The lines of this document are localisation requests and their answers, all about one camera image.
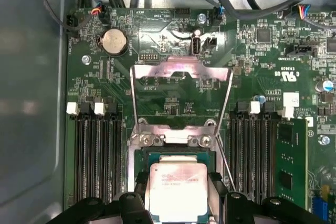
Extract thin black cable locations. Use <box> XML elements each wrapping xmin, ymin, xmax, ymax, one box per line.
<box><xmin>33</xmin><ymin>0</ymin><xmax>94</xmax><ymax>32</ymax></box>

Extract black and silver PC case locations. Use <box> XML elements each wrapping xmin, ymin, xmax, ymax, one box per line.
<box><xmin>0</xmin><ymin>0</ymin><xmax>336</xmax><ymax>224</ymax></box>

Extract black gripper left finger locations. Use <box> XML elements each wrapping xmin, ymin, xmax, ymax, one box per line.
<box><xmin>47</xmin><ymin>172</ymin><xmax>154</xmax><ymax>224</ymax></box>

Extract green motherboard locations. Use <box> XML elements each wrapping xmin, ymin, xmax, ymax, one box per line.
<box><xmin>64</xmin><ymin>7</ymin><xmax>336</xmax><ymax>224</ymax></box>

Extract CPU socket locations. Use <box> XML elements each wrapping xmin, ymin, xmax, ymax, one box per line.
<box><xmin>127</xmin><ymin>118</ymin><xmax>224</xmax><ymax>201</ymax></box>

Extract black board connector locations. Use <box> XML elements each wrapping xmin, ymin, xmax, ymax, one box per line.
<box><xmin>66</xmin><ymin>14</ymin><xmax>80</xmax><ymax>38</ymax></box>

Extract silver internal USB port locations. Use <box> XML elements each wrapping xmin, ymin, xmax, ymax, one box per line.
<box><xmin>191</xmin><ymin>34</ymin><xmax>202</xmax><ymax>56</ymax></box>

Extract RAM slot white clips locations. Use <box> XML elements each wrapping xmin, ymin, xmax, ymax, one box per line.
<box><xmin>93</xmin><ymin>102</ymin><xmax>113</xmax><ymax>202</ymax></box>
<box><xmin>66</xmin><ymin>102</ymin><xmax>88</xmax><ymax>205</ymax></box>
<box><xmin>267</xmin><ymin>105</ymin><xmax>295</xmax><ymax>201</ymax></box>
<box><xmin>243</xmin><ymin>100</ymin><xmax>261</xmax><ymax>198</ymax></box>

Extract metal socket cover frame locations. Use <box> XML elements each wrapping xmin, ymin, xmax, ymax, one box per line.
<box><xmin>130</xmin><ymin>56</ymin><xmax>234</xmax><ymax>140</ymax></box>

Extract coloured wire plug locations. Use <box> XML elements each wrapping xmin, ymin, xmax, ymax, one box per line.
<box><xmin>90</xmin><ymin>1</ymin><xmax>112</xmax><ymax>25</ymax></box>
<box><xmin>296</xmin><ymin>3</ymin><xmax>312</xmax><ymax>22</ymax></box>
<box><xmin>213</xmin><ymin>5</ymin><xmax>226</xmax><ymax>22</ymax></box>

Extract metal CPU locking lever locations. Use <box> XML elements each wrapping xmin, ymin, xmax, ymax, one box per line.
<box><xmin>215</xmin><ymin>133</ymin><xmax>236</xmax><ymax>191</ymax></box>

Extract blue board connector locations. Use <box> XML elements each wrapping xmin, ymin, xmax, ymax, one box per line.
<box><xmin>312</xmin><ymin>195</ymin><xmax>329</xmax><ymax>221</ymax></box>

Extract silver coin cell battery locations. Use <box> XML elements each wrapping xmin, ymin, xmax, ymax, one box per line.
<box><xmin>101</xmin><ymin>28</ymin><xmax>128</xmax><ymax>57</ymax></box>

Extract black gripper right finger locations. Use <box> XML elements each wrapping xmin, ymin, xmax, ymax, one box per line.
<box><xmin>208</xmin><ymin>172</ymin><xmax>328</xmax><ymax>224</ymax></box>

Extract silver topped green CPU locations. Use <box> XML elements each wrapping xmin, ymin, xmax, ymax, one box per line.
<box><xmin>145</xmin><ymin>152</ymin><xmax>211</xmax><ymax>223</ymax></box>

